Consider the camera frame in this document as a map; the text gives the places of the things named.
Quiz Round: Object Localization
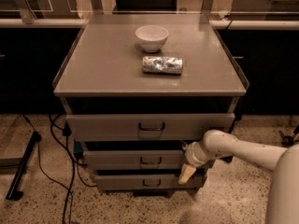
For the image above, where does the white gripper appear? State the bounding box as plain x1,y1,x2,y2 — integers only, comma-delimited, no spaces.
178,141,208,185

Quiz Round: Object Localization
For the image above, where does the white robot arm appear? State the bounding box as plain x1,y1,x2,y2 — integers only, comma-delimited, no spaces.
178,130,299,224

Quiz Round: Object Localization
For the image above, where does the grey middle drawer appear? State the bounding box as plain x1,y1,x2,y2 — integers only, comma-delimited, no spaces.
83,150,186,170

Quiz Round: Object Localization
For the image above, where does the grey drawer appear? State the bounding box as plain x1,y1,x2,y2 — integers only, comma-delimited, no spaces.
83,150,186,170
66,113,235,142
95,174,206,191

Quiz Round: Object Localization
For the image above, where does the grey bottom drawer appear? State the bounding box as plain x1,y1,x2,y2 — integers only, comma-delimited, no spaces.
95,174,206,191

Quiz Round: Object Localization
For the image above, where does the grey top drawer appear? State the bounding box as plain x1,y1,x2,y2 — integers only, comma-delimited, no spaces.
66,113,235,142

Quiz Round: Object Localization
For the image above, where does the grey drawer cabinet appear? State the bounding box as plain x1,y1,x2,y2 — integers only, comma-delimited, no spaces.
54,14,249,195

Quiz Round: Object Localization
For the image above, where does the black power plug right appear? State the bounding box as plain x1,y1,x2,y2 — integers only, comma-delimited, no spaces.
221,156,233,163

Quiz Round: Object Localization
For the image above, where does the crumpled silver can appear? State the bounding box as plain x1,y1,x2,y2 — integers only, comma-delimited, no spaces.
142,56,183,75

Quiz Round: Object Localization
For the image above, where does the black caster wheel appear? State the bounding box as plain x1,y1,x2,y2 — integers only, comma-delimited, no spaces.
278,126,299,147

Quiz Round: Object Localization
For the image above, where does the blue box behind cabinet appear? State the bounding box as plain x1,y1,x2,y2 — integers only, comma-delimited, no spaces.
73,141,83,159

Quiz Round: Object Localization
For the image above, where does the white ceramic bowl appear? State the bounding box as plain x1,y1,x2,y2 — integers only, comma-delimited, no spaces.
135,25,169,53

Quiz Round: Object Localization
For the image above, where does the black floor cable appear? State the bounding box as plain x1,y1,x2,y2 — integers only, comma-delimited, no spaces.
21,113,97,224

